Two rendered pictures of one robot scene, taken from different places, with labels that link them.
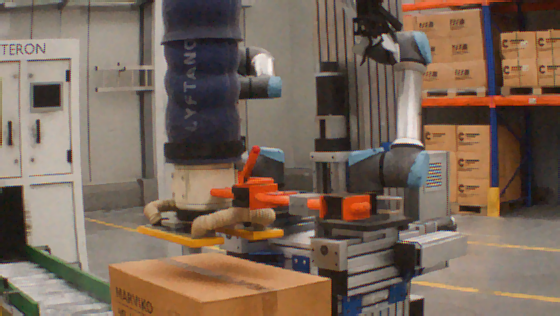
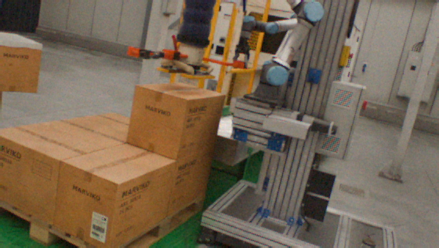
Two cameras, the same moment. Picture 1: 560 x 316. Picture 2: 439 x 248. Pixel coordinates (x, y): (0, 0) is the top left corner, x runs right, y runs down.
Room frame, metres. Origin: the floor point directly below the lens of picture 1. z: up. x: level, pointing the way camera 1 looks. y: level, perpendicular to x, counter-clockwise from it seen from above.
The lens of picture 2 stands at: (0.90, -2.35, 1.37)
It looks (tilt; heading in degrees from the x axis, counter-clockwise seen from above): 12 degrees down; 59
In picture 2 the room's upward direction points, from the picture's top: 12 degrees clockwise
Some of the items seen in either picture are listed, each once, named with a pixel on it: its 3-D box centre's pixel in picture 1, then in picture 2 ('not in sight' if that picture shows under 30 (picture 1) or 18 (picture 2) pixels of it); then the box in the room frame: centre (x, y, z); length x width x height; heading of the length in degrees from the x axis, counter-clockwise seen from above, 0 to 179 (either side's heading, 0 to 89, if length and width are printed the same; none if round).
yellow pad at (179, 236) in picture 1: (177, 229); (175, 67); (2.06, 0.29, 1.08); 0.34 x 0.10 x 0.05; 36
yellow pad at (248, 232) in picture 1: (234, 223); (198, 74); (2.18, 0.14, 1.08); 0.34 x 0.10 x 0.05; 36
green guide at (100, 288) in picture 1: (73, 270); not in sight; (3.80, 1.14, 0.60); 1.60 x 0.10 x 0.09; 37
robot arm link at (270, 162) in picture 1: (266, 164); not in sight; (2.84, 0.05, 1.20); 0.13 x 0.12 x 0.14; 92
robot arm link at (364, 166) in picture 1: (368, 168); (270, 71); (2.46, -0.28, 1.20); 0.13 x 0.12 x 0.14; 66
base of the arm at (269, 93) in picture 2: (366, 204); (266, 89); (2.46, -0.28, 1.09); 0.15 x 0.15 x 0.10
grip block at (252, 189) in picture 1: (255, 195); (171, 54); (1.92, 0.07, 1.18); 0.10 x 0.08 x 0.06; 126
